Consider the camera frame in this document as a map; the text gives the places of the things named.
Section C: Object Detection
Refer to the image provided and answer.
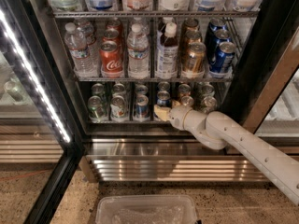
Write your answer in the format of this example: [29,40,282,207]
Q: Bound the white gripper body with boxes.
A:
[169,105,192,131]

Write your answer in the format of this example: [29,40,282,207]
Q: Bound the blue pepsi can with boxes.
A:
[157,81,171,91]
[155,91,171,107]

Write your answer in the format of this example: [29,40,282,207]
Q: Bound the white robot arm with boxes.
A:
[154,105,299,206]

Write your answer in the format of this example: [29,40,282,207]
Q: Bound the front gold soda can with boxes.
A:
[180,96,194,107]

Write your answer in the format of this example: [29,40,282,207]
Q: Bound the gold soda can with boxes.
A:
[178,84,191,99]
[180,96,194,107]

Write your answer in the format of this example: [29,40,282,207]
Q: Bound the rear gold soda can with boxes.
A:
[178,84,191,99]

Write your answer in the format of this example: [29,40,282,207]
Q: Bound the front blue red can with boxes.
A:
[135,95,149,119]

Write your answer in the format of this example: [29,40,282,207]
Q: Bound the blue red can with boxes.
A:
[135,84,149,95]
[135,95,149,119]

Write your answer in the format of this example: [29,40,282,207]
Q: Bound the front silver green can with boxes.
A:
[200,96,218,114]

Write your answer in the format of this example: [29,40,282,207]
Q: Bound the silver green can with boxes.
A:
[198,82,215,98]
[200,96,218,114]

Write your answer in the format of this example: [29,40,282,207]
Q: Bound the rear silver green can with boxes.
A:
[198,82,215,98]

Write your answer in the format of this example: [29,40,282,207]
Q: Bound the rear blue red can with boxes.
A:
[135,84,149,95]

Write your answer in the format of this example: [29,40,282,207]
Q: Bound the front white green can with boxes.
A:
[110,95,127,119]

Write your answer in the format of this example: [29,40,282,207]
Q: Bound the white green can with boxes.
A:
[110,95,127,119]
[112,83,126,97]

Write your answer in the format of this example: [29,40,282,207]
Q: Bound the rear white green can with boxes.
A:
[112,83,126,97]

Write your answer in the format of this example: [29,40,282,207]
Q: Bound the front tall gold can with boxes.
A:
[182,42,206,74]

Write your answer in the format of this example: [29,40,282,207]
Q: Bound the tall gold can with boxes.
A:
[181,18,200,34]
[182,31,202,48]
[182,42,206,74]

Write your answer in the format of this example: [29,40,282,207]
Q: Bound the front tall blue can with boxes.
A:
[209,42,236,74]

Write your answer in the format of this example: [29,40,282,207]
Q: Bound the tall blue can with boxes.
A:
[206,18,227,35]
[207,29,231,61]
[209,42,236,74]

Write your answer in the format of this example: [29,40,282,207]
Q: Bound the front green soda can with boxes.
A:
[88,95,107,119]

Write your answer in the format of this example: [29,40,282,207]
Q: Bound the green soda can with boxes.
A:
[92,83,107,102]
[88,95,107,119]

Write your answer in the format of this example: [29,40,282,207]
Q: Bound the middle tall gold can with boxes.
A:
[182,31,202,48]

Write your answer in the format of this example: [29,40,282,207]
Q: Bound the rear green soda can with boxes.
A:
[92,83,107,102]

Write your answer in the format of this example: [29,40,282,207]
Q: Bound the front red coca-cola can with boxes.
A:
[100,41,122,74]

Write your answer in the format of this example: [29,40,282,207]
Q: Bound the red coca-cola can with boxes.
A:
[100,41,122,74]
[102,29,121,46]
[106,19,122,33]

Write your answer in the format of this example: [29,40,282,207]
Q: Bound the rear tall gold can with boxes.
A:
[181,18,200,34]

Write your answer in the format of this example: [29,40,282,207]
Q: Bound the middle tall blue can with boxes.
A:
[207,29,231,61]

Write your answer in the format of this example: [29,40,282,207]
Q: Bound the right sliding fridge door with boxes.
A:
[221,30,298,153]

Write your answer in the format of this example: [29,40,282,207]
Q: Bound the rear tall blue can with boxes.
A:
[206,18,227,35]

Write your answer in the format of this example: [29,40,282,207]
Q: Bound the middle red coca-cola can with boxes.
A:
[102,29,121,46]

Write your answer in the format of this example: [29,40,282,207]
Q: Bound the rear red coca-cola can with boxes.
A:
[106,19,122,33]

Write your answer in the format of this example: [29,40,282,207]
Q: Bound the open glass fridge door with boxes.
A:
[1,0,84,224]

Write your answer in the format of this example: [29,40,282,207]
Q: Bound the front brown tea bottle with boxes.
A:
[156,22,178,79]

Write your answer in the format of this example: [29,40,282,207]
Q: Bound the brown tea bottle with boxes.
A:
[156,22,178,79]
[157,17,174,35]

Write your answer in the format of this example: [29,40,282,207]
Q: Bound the front middle water bottle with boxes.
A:
[127,23,150,78]

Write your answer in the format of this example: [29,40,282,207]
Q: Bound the water bottle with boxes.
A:
[64,22,93,76]
[75,18,99,67]
[130,17,150,35]
[127,23,150,78]

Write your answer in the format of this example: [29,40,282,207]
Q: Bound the rear brown tea bottle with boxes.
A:
[157,17,174,35]

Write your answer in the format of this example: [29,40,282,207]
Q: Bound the rear middle water bottle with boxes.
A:
[130,17,150,35]

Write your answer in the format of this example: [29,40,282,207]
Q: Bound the clear plastic bin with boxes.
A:
[95,195,198,224]

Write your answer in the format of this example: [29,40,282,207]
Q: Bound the front left water bottle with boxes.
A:
[64,22,93,76]

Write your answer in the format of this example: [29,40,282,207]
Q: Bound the rear left water bottle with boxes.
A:
[75,18,99,67]

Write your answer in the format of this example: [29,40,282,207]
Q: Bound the middle wire fridge shelf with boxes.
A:
[73,77,233,83]

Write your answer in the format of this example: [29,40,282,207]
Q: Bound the wire fridge shelf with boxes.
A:
[73,77,233,83]
[52,10,259,19]

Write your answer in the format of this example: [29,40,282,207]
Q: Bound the upper wire fridge shelf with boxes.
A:
[52,10,259,19]

